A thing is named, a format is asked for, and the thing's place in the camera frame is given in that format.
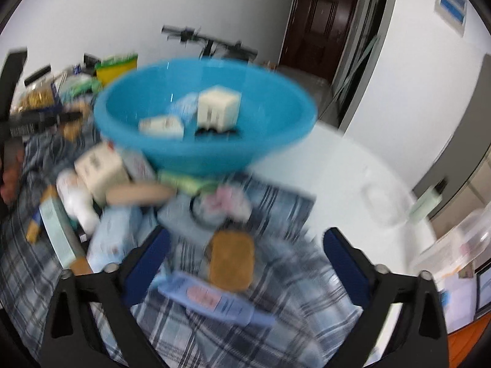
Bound blue Raison box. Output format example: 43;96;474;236
167;92;199;125

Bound cream square carton box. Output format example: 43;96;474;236
197;86;241;130

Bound amber soap case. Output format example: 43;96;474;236
70;257;93;276
208;229;255;293

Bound person's left hand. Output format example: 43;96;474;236
1;138;25;207

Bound clear snack jar black lid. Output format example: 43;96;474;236
17;65;58;112

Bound white red label box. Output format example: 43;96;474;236
74;142;130;206

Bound yellow bin green rim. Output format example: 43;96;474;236
95;53;138;87

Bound white lotion bottle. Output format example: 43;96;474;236
56;169;100;237

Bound teal slim carton box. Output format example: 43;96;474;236
39;197;85;269

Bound clear drink bottle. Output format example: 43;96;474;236
409;204;490;282

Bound beige tube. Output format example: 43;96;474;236
106;182;177;206

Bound light blue tissue pack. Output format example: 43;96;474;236
87;206;143;273

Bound white beige carton box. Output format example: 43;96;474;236
138;115;185;140

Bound light blue tube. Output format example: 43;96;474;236
157;271;276;327

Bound clear plastic tray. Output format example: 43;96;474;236
361;183;409;228

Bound green pump bottle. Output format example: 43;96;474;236
408;177;449;223

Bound black bicycle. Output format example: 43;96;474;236
160;25;258;62

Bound blue plaid shirt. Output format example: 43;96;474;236
0;99;365;368

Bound grey beige refrigerator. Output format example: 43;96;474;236
413;54;491;218

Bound blue plastic basin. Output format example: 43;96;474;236
94;58;317;175

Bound dark brown door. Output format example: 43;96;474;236
279;0;358;82

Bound mop handle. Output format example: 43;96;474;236
333;35;380;101

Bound wall panel blue labels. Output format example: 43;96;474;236
435;0;468;36

